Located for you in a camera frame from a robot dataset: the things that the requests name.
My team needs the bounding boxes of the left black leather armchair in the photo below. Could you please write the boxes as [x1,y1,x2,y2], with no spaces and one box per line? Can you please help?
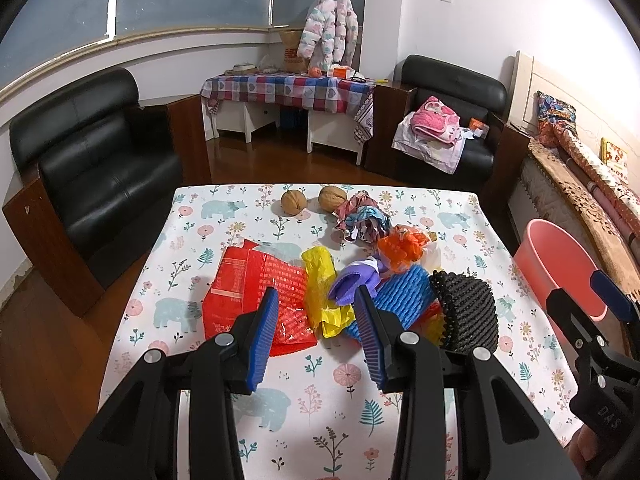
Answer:
[2,67,212,316]

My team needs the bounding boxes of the white side table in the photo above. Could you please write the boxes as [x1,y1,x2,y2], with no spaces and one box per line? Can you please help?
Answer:
[201,99,363,166]

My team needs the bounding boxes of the yellow plastic wrapper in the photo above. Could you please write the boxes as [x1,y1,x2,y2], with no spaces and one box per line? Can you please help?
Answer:
[302,246,355,339]

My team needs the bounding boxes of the colourful patterned pillow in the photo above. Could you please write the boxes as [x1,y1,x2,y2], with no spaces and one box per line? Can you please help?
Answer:
[536,90,578,148]

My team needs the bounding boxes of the blue foam net sleeve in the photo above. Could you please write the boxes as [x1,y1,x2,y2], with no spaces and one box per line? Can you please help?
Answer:
[372,264,435,330]

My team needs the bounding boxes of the pink plastic bucket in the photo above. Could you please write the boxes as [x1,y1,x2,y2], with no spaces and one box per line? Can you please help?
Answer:
[513,218,609,340]

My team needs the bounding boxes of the right black leather armchair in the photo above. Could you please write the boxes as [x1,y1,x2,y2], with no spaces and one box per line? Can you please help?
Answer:
[364,54,508,193]

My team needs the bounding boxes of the pink folded blanket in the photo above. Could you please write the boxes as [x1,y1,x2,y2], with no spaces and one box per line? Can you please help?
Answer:
[410,96,460,145]

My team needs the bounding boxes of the pink hanging puffer jacket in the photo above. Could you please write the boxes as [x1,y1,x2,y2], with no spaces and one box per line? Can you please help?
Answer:
[297,0,359,73]

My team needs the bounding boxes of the left walnut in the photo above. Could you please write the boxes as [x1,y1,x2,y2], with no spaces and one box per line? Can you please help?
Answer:
[280,188,307,216]

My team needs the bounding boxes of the right walnut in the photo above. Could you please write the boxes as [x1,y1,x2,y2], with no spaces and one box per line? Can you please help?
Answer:
[318,185,347,214]

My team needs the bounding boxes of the yellow patterned pillow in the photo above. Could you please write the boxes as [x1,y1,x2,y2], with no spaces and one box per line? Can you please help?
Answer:
[600,138,628,182]

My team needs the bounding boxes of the floral bear tablecloth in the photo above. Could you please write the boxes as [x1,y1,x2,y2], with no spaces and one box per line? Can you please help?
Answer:
[101,183,579,479]

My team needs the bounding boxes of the orange plastic bag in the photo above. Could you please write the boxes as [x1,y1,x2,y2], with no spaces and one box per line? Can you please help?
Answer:
[376,226,432,273]

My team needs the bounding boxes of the bed with brown blanket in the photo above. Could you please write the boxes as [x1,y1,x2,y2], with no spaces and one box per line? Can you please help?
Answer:
[508,51,639,300]

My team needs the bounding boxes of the orange box on armchair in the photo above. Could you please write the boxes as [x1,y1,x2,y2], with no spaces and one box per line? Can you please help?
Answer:
[469,118,489,138]

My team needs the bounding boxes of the red snack bag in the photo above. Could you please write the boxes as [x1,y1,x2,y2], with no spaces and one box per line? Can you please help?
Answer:
[202,240,317,356]

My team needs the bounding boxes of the orange fruit on table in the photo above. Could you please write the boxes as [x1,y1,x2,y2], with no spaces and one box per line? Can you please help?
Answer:
[307,67,322,78]

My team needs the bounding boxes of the black leather armchair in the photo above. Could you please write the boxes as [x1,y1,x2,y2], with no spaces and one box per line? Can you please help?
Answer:
[364,54,508,193]
[2,67,212,316]

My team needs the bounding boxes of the checkered tablecloth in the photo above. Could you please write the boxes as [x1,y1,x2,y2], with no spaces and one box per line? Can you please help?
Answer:
[200,74,375,144]

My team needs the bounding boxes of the white folded cloth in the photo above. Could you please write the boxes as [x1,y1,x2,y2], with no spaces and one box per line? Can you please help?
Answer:
[392,117,466,174]

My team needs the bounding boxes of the right hand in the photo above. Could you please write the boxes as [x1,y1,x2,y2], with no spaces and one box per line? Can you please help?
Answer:
[566,425,600,478]

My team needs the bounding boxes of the orange box on table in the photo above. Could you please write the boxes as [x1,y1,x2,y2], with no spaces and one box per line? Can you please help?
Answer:
[328,64,356,79]

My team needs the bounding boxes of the walnut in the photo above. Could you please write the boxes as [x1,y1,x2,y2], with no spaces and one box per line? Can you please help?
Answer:
[280,188,307,216]
[318,185,347,214]

